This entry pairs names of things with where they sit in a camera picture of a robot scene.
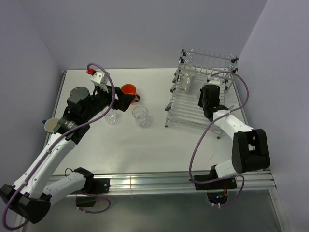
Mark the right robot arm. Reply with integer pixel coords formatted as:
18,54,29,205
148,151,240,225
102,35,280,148
198,84,270,189

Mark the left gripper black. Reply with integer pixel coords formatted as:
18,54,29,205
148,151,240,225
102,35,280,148
83,83,135,121

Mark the metal wire dish rack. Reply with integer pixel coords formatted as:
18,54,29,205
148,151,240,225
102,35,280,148
165,49,239,130

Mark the patterned white mug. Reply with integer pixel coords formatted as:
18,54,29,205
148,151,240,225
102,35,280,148
180,72,196,93

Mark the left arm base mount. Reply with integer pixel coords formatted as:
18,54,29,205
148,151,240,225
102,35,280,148
75,178,110,210

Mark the aluminium mounting rail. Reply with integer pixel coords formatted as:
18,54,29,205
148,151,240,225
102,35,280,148
23,169,278,199

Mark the purple cable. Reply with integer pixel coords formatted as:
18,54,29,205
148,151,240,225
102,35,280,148
189,72,249,206
3,63,115,230

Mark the orange plastic mug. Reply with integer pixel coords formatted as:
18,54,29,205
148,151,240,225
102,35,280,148
121,84,140,104

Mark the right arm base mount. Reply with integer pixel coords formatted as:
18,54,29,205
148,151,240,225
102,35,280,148
189,166,237,203

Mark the clear glass left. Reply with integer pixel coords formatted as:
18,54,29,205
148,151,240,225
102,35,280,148
104,110,117,124

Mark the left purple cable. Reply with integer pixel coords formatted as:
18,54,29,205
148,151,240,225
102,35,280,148
3,63,115,230

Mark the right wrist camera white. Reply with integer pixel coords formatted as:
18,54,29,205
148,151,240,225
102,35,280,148
206,75,221,86

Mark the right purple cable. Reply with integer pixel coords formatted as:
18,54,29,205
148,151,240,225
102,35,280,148
189,72,249,206

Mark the clear glass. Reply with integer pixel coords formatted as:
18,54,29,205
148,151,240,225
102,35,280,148
132,106,148,127
104,110,117,124

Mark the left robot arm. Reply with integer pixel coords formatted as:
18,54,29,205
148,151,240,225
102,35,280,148
0,86,135,230

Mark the clear glass right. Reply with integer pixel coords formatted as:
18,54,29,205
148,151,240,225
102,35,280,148
132,106,148,127

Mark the dark blue cup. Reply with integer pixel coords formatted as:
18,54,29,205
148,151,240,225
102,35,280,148
42,117,59,133

